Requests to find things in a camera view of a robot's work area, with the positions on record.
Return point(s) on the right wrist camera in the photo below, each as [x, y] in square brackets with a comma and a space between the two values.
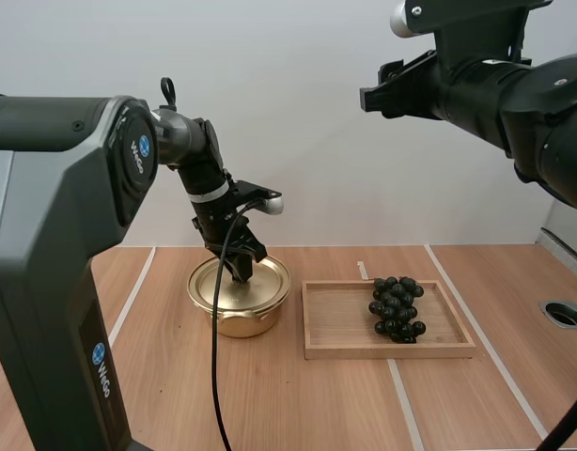
[462, 19]

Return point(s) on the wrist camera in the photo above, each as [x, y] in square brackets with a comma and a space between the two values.
[265, 197]
[462, 19]

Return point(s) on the bunch of dark toy grapes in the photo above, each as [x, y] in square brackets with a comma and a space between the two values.
[396, 305]

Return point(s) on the gold-coloured pot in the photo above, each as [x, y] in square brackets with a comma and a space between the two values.
[246, 326]

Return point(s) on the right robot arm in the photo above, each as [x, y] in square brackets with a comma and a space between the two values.
[551, 117]

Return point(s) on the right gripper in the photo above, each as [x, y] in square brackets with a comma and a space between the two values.
[472, 98]

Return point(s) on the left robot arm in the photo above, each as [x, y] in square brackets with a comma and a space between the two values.
[49, 197]

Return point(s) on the gold lid with black knob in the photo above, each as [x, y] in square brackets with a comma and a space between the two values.
[267, 282]

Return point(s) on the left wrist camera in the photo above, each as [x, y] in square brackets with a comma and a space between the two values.
[265, 197]

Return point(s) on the shallow wooden tray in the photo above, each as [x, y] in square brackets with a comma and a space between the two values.
[335, 319]

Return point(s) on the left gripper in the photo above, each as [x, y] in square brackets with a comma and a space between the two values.
[220, 225]

